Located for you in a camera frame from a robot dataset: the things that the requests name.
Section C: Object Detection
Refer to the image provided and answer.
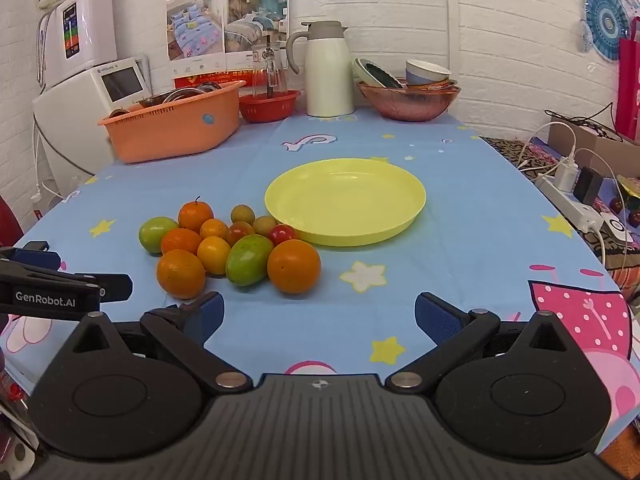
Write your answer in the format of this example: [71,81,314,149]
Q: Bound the white water purifier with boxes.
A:
[37,0,118,88]

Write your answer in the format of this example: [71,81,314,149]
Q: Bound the small red fruit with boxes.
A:
[269,224,299,246]

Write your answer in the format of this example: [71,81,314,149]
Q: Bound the white appliance with screen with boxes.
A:
[32,55,152,196]

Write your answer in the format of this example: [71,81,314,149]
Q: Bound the red plastic basket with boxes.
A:
[238,89,302,124]

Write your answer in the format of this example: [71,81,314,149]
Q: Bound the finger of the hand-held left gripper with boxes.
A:
[0,241,62,272]
[74,272,134,305]

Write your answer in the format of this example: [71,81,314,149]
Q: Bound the orange with stem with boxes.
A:
[178,196,215,233]

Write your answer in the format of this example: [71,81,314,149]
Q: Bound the medium orange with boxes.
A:
[160,228,202,256]

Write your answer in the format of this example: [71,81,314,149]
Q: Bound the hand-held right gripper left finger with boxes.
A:
[75,290,254,394]

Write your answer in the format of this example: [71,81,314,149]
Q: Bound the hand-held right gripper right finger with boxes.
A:
[385,291,567,394]

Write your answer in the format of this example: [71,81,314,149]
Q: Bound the cardboard box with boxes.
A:
[547,115,640,179]

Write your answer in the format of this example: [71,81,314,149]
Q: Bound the blue printed tablecloth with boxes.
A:
[0,105,640,461]

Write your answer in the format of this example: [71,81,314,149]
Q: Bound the blue round wall fan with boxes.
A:
[580,0,633,63]

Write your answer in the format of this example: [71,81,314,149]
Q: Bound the wall calendar poster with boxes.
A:
[165,0,291,92]

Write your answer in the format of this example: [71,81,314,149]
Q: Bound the large orange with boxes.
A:
[156,249,206,300]
[267,239,322,295]

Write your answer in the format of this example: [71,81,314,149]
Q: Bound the reddish brown fruit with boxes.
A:
[226,221,256,247]

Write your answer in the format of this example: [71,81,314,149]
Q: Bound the black power adapter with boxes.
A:
[573,166,605,206]

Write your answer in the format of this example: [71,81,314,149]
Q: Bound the leopard print cloth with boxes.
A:
[480,136,558,181]

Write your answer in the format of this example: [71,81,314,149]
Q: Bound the small white round device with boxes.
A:
[600,211,636,248]

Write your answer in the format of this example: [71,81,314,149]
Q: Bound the white charger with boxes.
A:
[554,157,581,193]

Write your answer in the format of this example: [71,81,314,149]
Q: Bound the orange plastic basket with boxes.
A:
[97,80,247,164]

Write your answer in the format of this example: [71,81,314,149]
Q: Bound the yellow plastic plate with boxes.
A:
[264,158,427,247]

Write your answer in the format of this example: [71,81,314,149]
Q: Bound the small green mango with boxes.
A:
[138,216,180,254]

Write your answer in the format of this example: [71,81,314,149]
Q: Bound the pink glass bowl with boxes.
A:
[356,80,462,122]

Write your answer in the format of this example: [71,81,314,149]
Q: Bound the metal bowls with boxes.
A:
[109,81,223,117]

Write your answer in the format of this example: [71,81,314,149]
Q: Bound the red gift bag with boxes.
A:
[615,17,640,141]

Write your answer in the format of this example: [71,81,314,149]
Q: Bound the white power strip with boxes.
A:
[535,175,606,233]

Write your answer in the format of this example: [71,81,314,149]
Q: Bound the white blue bowl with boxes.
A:
[405,58,452,89]

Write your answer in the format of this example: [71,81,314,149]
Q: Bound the white thermos jug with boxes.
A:
[286,20,357,118]

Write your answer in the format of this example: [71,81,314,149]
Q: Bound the green rimmed bowl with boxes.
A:
[354,57,406,89]

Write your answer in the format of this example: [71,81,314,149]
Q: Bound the large green mango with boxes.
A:
[225,234,275,287]

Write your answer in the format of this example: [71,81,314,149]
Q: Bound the small orange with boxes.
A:
[197,236,232,276]
[199,218,229,241]

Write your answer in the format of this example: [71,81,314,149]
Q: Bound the glass pitcher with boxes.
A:
[250,42,291,100]

